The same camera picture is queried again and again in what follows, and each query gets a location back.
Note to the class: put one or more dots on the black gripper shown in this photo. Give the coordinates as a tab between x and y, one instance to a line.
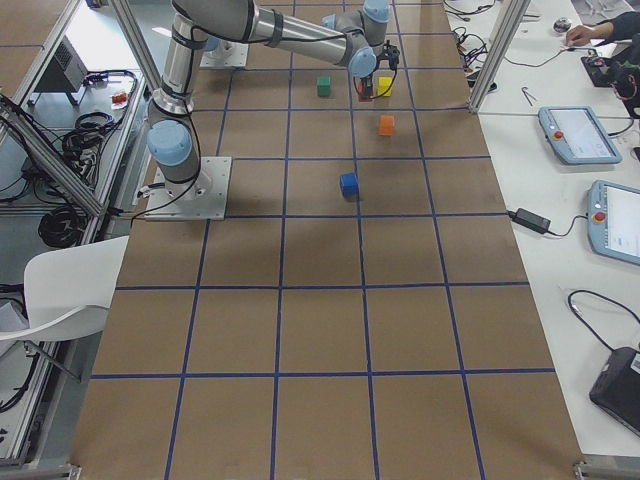
365	82

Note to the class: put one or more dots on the red wooden block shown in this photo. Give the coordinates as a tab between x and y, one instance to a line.
365	92

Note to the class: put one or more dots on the green wooden block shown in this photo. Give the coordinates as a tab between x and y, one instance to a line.
323	86

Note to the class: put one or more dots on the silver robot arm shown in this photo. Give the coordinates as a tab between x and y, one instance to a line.
355	40

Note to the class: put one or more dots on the yellow wooden block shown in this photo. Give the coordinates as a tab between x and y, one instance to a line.
384	86

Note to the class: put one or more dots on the orange wooden block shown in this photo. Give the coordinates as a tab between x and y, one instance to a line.
386	126

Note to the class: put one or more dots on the blue wooden block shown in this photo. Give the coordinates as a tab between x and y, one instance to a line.
349	185

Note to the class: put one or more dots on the person's hand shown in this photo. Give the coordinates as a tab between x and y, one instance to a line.
579	36

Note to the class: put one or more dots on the black power adapter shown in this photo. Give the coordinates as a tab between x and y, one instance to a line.
530	220

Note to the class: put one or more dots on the upper blue teach pendant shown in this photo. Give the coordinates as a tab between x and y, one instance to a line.
576	136

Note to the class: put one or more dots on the blue teach pendant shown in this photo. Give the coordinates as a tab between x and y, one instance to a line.
613	220
576	136

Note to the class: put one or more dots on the lower blue teach pendant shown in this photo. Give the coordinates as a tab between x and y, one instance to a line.
613	220

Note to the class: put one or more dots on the grey control box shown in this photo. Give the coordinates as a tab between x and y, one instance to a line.
65	73

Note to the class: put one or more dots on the white plastic chair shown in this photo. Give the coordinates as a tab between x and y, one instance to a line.
69	292

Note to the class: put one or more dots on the black laptop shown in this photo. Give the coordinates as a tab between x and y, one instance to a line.
616	390

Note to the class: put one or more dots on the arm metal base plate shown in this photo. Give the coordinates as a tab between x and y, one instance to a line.
223	54
207	199

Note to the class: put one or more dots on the aluminium frame post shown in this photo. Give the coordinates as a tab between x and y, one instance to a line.
508	21

